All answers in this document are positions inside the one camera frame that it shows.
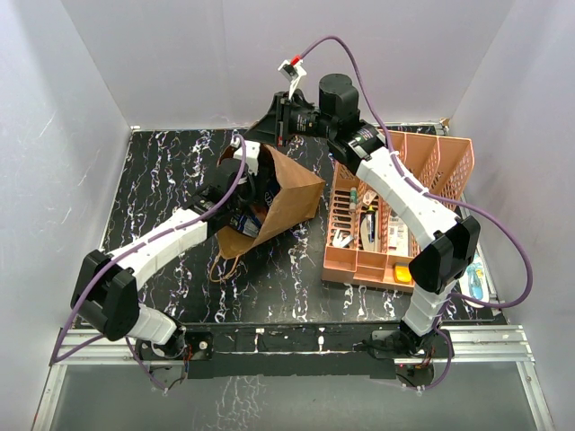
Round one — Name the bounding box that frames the blue Burts chips bag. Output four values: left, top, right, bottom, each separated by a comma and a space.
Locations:
229, 211, 262, 238

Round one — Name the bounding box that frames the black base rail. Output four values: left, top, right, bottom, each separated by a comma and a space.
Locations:
179, 321, 455, 382

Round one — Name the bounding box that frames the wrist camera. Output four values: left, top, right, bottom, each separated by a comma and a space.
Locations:
278, 56, 307, 100
231, 136, 261, 176

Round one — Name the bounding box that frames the pink plastic desk organizer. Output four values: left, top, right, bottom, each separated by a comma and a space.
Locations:
322, 131, 474, 293

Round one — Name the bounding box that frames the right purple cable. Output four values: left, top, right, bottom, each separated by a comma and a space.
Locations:
296, 35, 534, 391

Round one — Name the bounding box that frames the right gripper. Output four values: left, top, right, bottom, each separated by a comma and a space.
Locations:
243, 92, 337, 148

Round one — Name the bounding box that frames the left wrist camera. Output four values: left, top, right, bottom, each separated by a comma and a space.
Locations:
231, 136, 261, 176

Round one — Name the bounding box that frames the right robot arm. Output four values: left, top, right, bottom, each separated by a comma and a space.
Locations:
244, 74, 481, 356

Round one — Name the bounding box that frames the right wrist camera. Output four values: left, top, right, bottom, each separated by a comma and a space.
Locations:
278, 56, 307, 100

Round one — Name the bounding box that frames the brown paper bag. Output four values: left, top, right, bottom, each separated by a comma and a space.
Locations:
217, 141, 325, 262

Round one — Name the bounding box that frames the yellow sticky note pad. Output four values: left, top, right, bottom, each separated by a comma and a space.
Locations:
393, 262, 413, 285

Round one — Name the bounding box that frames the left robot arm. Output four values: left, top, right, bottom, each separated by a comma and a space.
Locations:
71, 141, 274, 358

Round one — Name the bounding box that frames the aluminium frame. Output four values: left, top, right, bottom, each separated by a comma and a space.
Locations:
32, 321, 553, 430

